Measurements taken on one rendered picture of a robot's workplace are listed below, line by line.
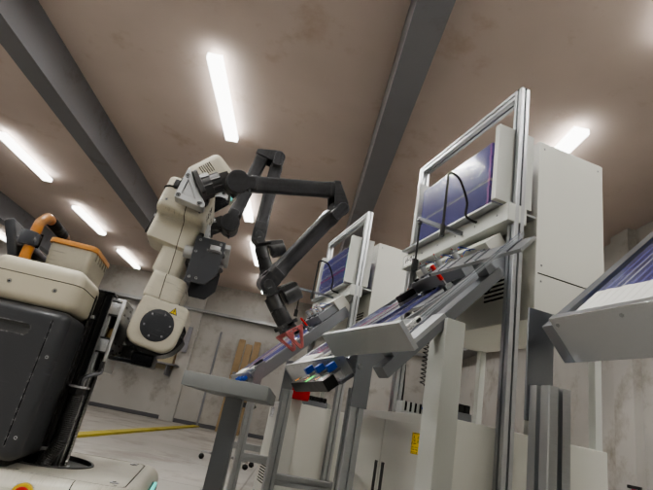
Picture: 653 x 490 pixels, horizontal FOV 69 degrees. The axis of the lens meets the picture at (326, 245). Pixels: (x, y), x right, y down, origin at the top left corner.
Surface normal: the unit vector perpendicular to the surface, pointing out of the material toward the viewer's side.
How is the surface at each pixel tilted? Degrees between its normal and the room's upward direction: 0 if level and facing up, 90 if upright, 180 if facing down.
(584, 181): 90
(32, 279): 90
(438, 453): 90
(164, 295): 90
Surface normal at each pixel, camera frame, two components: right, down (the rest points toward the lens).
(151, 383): 0.07, -0.34
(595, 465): 0.33, -0.27
